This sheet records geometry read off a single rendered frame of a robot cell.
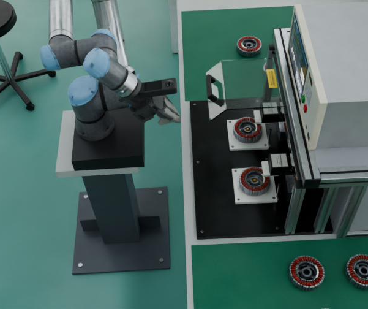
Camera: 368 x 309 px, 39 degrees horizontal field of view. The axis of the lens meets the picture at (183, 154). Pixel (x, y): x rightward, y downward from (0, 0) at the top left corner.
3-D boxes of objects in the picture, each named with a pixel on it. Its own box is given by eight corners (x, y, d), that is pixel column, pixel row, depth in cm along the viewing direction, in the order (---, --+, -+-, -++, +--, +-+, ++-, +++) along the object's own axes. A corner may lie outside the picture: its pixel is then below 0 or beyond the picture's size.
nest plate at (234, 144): (229, 151, 201) (229, 149, 200) (226, 121, 210) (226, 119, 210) (268, 149, 201) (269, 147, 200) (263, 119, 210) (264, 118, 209)
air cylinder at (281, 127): (278, 141, 203) (280, 132, 199) (275, 126, 208) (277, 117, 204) (291, 140, 203) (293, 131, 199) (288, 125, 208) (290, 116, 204)
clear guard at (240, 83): (209, 121, 180) (209, 110, 175) (206, 73, 194) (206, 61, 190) (304, 117, 179) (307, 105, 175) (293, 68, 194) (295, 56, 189)
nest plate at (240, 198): (235, 204, 187) (235, 202, 186) (231, 170, 196) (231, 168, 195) (277, 202, 186) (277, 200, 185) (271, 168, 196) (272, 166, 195)
